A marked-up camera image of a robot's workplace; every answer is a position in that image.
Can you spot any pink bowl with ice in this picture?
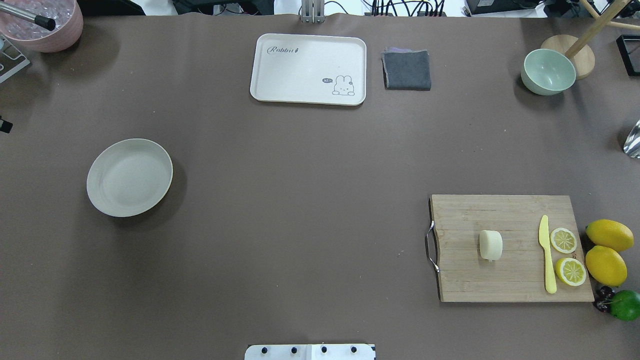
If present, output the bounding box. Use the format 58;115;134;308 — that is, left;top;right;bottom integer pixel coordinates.
0;0;84;53

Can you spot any lemon half slice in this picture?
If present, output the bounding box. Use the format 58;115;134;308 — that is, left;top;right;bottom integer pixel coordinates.
550;227;579;255
554;257;589;287

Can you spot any white cup rack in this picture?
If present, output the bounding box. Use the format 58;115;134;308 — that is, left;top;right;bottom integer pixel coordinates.
0;35;31;84

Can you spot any black tray with glasses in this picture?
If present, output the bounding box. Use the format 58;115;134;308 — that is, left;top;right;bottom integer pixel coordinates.
615;34;640;76

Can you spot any green lime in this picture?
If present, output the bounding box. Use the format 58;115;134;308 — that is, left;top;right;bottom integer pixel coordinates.
610;290;640;321

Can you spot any aluminium frame post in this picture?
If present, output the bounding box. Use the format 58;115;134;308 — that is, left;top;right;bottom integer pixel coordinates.
299;0;326;24

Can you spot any metal scoop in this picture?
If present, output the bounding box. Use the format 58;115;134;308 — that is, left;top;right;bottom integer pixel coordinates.
622;120;640;159

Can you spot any bamboo cutting board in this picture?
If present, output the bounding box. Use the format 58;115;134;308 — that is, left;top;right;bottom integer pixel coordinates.
429;194;594;303

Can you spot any mint green bowl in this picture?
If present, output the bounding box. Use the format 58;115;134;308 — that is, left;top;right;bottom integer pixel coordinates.
520;48;577;96

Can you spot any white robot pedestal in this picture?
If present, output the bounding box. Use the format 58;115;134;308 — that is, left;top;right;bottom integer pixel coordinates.
244;343;377;360

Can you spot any yellow plastic knife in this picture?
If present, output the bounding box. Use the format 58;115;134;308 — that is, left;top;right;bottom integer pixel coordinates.
537;214;557;294

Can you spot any white steamed bun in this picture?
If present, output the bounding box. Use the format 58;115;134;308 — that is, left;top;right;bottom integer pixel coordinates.
478;230;503;261

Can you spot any steel muddler tool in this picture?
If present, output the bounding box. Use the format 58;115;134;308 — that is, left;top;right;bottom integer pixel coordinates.
0;1;57;31

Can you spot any cream rabbit tray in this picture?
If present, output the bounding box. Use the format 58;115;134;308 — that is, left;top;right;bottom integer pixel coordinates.
249;33;367;106

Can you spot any beige round plate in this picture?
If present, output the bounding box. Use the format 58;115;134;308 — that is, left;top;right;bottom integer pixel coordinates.
86;138;174;218

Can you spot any grey folded cloth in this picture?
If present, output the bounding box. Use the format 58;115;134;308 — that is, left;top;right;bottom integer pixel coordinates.
381;47;432;91

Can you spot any wooden mug tree stand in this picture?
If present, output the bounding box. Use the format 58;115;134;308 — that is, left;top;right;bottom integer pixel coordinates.
541;0;639;80

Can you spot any whole yellow lemon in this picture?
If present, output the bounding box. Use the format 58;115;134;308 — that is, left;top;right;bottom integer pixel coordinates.
585;219;634;253
585;245;627;287

